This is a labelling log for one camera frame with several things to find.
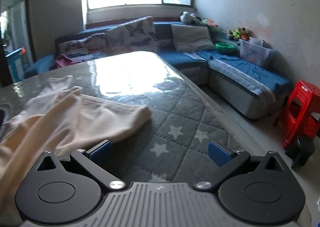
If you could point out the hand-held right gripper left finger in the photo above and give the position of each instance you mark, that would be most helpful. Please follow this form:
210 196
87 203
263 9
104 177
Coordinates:
101 151

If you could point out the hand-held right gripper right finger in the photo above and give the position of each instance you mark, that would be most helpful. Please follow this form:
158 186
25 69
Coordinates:
218 153

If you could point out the cream garment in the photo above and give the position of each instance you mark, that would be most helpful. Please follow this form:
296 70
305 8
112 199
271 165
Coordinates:
75 117

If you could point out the black floor container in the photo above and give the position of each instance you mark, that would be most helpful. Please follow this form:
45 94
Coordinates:
300 149

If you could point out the blue patterned-edge sofa throw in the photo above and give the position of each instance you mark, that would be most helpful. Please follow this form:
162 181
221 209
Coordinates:
250 69

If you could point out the pink cloth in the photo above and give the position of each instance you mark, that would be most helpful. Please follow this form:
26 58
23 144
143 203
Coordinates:
63 61

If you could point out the blue corner sofa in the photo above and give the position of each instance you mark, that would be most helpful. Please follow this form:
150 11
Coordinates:
181 59

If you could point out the steel basin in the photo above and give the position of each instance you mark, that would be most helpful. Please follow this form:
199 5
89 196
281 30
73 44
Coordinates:
3 117

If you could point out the clear plastic storage box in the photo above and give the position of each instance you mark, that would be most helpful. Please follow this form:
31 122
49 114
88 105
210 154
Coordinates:
252 53

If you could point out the green plastic basin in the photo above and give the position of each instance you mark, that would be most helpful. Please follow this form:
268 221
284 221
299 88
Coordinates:
225 47

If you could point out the red plastic stool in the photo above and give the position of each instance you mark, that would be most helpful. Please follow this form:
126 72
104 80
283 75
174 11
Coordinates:
303 89

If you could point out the small butterfly print cushion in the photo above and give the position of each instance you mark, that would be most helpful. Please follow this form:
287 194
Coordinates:
82 44

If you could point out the grey pillow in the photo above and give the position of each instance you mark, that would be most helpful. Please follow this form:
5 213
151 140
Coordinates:
192 37

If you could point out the large butterfly print cushion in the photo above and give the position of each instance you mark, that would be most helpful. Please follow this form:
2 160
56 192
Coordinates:
135 34

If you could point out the blue small chair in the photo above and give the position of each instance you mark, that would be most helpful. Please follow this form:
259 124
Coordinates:
15 64

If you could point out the brown green plush toys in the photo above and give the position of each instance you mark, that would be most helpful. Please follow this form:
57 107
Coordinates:
240 32

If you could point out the pink green soft toy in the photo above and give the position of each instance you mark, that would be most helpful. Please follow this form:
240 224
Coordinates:
207 22

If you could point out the white black plush toy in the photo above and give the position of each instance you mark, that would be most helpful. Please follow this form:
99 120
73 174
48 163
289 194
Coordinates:
186 16

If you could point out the dark wooden door frame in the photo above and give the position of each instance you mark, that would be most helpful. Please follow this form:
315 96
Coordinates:
28 24

